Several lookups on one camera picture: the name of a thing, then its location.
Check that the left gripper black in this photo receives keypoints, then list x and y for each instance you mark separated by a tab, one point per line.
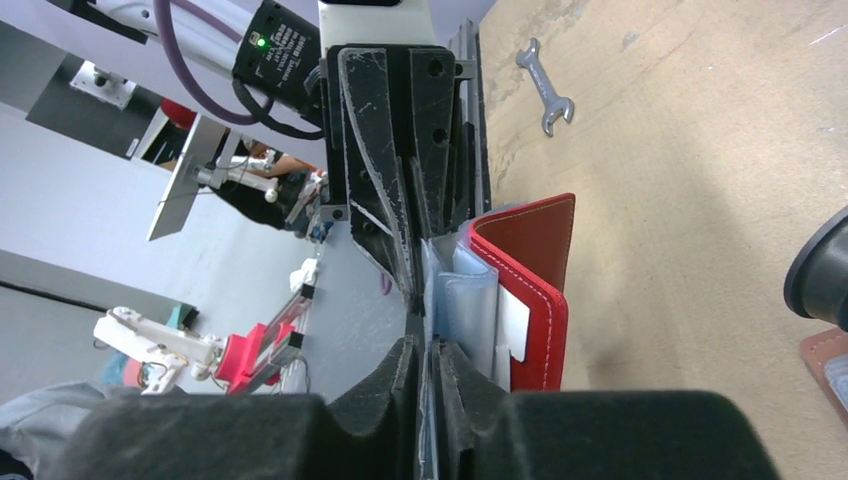
407	148

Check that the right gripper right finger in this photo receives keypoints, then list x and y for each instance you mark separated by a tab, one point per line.
484	432

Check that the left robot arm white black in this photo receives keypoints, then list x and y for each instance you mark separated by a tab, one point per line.
246	68

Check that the red white background robot device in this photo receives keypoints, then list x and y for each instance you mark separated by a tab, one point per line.
239	364

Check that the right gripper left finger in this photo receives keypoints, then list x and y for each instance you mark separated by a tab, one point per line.
367	433

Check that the red leather card holder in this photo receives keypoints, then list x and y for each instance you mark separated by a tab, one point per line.
495	288

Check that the silver wrench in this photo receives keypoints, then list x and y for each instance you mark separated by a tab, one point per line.
555	106

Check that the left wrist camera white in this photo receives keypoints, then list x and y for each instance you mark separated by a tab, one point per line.
375	23

